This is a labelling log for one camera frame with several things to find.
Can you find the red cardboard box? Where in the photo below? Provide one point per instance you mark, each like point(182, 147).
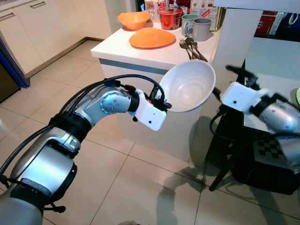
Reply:
point(267, 23)

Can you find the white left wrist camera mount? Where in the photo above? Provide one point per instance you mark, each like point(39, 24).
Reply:
point(150, 117)

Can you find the printed food packet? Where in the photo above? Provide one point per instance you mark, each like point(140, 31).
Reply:
point(204, 8)
point(152, 9)

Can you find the pale green mug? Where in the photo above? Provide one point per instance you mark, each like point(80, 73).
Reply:
point(186, 21)

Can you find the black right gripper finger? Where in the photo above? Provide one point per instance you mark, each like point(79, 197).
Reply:
point(236, 72)

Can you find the white ceramic bowl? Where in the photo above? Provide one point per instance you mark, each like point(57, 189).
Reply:
point(190, 84)

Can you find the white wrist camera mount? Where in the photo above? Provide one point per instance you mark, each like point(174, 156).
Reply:
point(150, 117)
point(239, 97)

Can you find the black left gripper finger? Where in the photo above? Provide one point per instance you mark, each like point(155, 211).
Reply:
point(168, 107)

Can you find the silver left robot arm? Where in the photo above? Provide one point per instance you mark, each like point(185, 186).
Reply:
point(108, 103)

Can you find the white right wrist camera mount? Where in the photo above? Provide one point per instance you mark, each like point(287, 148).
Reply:
point(239, 97)

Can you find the red instant noodle cup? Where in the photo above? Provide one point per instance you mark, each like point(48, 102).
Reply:
point(170, 19)

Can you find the white raised bar counter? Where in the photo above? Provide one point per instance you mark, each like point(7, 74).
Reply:
point(234, 33)

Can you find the white dining table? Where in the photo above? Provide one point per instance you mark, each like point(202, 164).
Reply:
point(272, 61)

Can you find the orange plastic plate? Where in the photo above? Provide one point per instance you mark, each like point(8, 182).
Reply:
point(152, 38)

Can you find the grey mug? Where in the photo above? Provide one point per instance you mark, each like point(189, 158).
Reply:
point(201, 30)

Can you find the dark blue-trimmed appliance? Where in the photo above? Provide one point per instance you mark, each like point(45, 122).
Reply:
point(9, 75)

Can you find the cream kitchen cabinets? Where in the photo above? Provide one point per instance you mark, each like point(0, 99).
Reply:
point(37, 28)

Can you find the white kitchen island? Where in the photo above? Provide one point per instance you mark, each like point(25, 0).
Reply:
point(136, 61)

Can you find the orange plastic bowl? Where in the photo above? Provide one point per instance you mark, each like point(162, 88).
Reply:
point(133, 19)

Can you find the light green plate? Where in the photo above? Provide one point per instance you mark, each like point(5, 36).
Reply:
point(298, 96)

